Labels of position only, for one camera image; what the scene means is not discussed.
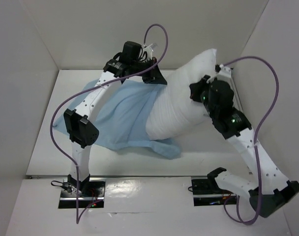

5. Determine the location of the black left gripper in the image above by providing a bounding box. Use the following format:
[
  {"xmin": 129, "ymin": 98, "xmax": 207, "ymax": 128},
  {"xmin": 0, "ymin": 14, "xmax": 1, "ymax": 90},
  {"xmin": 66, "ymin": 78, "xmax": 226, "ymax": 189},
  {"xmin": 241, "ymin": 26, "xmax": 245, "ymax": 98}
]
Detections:
[{"xmin": 131, "ymin": 57, "xmax": 167, "ymax": 85}]

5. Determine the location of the white pillow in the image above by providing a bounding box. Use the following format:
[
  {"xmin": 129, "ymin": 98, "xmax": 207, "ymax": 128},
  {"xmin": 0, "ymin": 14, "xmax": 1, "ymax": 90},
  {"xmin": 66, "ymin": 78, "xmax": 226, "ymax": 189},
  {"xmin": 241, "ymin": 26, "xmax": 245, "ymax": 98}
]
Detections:
[{"xmin": 146, "ymin": 49, "xmax": 217, "ymax": 140}]

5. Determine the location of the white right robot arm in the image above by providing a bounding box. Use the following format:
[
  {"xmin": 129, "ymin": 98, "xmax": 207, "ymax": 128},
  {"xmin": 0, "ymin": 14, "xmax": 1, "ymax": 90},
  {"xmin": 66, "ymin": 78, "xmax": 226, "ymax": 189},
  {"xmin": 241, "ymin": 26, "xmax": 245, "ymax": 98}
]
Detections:
[{"xmin": 189, "ymin": 76, "xmax": 299, "ymax": 218}]

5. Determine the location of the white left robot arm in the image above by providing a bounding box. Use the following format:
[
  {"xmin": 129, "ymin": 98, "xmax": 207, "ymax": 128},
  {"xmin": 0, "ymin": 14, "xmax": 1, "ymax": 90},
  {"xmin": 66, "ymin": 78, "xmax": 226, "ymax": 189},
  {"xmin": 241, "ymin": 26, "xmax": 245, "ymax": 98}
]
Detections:
[{"xmin": 63, "ymin": 41, "xmax": 167, "ymax": 196}]

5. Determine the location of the aluminium side rail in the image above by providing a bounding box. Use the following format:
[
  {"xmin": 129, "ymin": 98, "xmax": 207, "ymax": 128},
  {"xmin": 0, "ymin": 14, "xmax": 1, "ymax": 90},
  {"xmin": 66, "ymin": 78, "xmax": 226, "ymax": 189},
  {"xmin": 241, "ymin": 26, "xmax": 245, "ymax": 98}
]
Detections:
[{"xmin": 223, "ymin": 66, "xmax": 244, "ymax": 112}]

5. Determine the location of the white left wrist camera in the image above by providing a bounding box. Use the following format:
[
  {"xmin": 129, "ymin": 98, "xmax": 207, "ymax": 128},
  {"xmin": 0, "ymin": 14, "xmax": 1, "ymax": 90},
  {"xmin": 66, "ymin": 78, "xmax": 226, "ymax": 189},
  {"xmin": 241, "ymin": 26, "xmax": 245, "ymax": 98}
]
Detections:
[{"xmin": 140, "ymin": 43, "xmax": 157, "ymax": 62}]

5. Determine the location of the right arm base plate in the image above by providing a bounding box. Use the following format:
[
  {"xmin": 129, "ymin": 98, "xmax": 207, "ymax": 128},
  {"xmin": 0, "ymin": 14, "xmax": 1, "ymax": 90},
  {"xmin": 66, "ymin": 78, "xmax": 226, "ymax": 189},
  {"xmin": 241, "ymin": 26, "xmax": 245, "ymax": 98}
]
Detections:
[{"xmin": 187, "ymin": 178, "xmax": 237, "ymax": 207}]

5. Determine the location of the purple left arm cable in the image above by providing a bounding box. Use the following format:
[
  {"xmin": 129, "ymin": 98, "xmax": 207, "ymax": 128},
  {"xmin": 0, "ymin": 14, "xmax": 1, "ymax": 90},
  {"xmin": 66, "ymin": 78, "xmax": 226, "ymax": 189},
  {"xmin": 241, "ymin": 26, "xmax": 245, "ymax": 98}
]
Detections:
[{"xmin": 50, "ymin": 24, "xmax": 169, "ymax": 224}]

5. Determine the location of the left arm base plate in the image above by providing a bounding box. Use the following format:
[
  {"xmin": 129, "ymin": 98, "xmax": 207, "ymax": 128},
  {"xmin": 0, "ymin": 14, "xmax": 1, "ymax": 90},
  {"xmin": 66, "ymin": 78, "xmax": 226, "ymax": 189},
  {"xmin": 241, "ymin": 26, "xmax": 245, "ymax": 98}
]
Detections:
[{"xmin": 58, "ymin": 178, "xmax": 106, "ymax": 209}]

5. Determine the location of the aluminium table edge rail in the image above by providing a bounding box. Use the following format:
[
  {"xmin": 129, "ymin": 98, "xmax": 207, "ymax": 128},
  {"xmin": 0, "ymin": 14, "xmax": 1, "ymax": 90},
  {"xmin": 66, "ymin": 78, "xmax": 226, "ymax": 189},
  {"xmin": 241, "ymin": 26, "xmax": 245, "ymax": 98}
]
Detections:
[{"xmin": 26, "ymin": 175, "xmax": 207, "ymax": 179}]

